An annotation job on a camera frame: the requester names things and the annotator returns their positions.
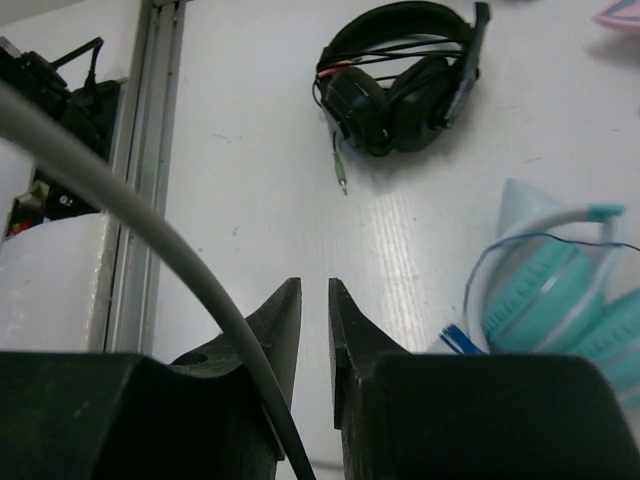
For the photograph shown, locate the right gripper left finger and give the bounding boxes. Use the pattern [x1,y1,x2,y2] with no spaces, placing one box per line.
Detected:
[0,277,303,480]

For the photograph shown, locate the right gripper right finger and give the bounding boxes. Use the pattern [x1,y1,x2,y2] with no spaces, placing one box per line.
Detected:
[328,278,639,479]

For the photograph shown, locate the grey headphone cable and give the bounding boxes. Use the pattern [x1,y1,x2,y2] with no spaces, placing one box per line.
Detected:
[0,78,317,480]

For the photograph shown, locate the teal cat-ear headphones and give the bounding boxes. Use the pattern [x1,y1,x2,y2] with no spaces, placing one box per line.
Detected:
[424,177,640,409]

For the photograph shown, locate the pink blue cat-ear headphones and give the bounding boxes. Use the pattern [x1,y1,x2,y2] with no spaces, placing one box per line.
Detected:
[592,0,639,33]

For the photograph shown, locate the black gaming headset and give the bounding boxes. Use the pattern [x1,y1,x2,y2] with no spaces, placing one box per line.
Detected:
[312,1,492,196]

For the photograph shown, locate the aluminium front rail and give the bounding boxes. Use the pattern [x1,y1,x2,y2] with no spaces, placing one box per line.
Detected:
[105,1,186,354]

